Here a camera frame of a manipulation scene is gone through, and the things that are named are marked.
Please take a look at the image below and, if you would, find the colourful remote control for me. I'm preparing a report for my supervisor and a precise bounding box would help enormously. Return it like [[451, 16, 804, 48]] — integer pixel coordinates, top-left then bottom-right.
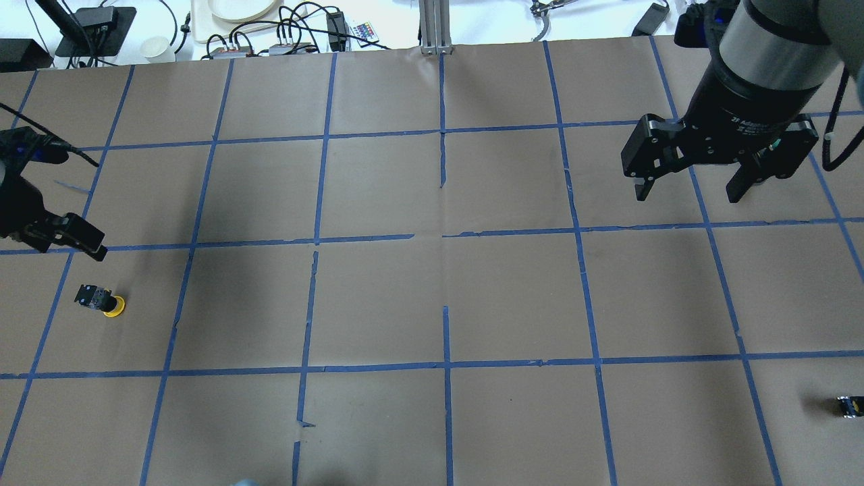
[[351, 22, 379, 43]]

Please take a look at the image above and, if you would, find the aluminium frame post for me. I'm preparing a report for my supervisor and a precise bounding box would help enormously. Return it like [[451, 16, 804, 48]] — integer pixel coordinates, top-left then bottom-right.
[[418, 0, 453, 55]]

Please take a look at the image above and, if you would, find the beige tray with bowl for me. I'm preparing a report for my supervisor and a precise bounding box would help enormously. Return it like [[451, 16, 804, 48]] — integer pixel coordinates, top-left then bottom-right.
[[190, 1, 298, 44]]

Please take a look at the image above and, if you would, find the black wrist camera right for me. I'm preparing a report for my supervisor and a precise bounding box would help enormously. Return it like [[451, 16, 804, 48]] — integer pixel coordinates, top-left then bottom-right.
[[674, 1, 740, 47]]

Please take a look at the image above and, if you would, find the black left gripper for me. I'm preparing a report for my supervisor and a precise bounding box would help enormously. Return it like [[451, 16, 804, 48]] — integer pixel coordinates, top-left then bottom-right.
[[1, 161, 108, 262]]

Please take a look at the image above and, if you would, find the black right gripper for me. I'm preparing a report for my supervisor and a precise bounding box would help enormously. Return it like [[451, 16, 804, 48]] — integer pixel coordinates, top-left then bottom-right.
[[621, 65, 819, 204]]

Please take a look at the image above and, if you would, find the yellow push button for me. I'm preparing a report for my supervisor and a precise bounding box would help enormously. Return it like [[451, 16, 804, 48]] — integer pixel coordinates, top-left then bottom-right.
[[74, 284, 126, 318]]

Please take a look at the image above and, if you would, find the white paper cup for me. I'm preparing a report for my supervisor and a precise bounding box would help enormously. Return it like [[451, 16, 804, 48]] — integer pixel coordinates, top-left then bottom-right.
[[139, 36, 176, 63]]

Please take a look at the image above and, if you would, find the black tripod base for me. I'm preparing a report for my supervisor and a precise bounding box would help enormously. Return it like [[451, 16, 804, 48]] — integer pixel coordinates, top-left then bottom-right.
[[35, 1, 138, 58]]

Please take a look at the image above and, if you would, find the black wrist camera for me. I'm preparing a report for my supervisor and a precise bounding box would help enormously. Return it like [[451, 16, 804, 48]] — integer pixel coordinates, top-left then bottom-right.
[[674, 1, 740, 47], [1, 127, 71, 167]]

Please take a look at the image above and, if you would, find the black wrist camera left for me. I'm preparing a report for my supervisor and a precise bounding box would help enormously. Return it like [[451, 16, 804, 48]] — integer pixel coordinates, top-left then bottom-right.
[[1, 127, 71, 167]]

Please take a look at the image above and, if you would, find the black power adapter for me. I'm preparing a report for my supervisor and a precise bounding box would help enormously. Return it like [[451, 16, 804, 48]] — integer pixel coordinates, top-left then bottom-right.
[[630, 1, 672, 37]]

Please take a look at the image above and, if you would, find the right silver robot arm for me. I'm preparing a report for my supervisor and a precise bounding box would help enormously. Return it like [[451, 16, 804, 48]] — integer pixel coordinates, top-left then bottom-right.
[[621, 1, 862, 203]]

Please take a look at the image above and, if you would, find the green push button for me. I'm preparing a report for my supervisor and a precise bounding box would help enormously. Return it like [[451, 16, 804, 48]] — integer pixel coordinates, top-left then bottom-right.
[[836, 395, 864, 419]]

